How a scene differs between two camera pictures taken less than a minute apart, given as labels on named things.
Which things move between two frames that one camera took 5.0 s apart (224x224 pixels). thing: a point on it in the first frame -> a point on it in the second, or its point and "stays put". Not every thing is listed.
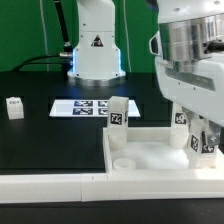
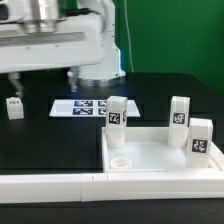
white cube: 201,154 stays put
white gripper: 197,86 -> 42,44
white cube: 117,121 stays put
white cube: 179,132 stays put
